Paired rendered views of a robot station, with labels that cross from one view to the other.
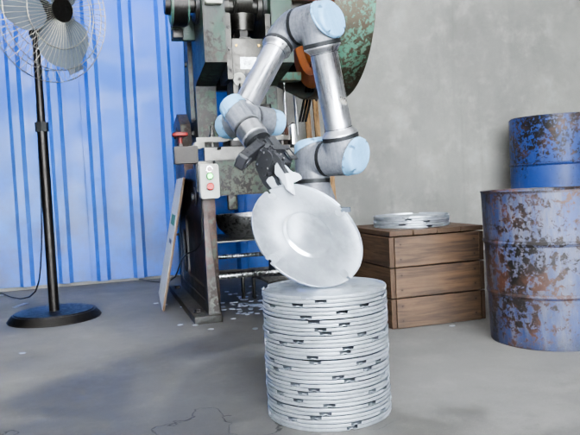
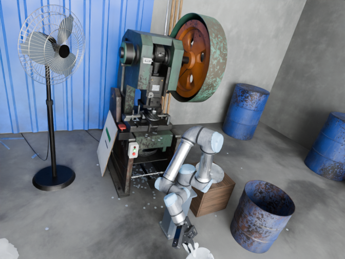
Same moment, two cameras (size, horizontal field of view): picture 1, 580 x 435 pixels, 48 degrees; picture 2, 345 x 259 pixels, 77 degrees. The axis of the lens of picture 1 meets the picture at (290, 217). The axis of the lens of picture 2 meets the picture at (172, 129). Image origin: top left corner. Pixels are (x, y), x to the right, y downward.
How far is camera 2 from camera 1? 150 cm
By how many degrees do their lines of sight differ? 27
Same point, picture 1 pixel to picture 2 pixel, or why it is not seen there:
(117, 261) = (76, 123)
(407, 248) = (209, 194)
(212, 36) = (142, 77)
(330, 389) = not seen: outside the picture
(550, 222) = (270, 223)
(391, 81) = not seen: hidden behind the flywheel
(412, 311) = (204, 211)
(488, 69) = (234, 58)
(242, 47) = (154, 80)
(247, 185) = (147, 145)
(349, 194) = (172, 102)
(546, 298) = (258, 240)
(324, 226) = not seen: outside the picture
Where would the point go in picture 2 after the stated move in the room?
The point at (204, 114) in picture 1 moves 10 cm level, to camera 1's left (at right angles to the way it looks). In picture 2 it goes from (129, 97) to (119, 95)
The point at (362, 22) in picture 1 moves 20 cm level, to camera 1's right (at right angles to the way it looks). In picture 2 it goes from (212, 88) to (232, 91)
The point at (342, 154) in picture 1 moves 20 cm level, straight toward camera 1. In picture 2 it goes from (203, 188) to (210, 209)
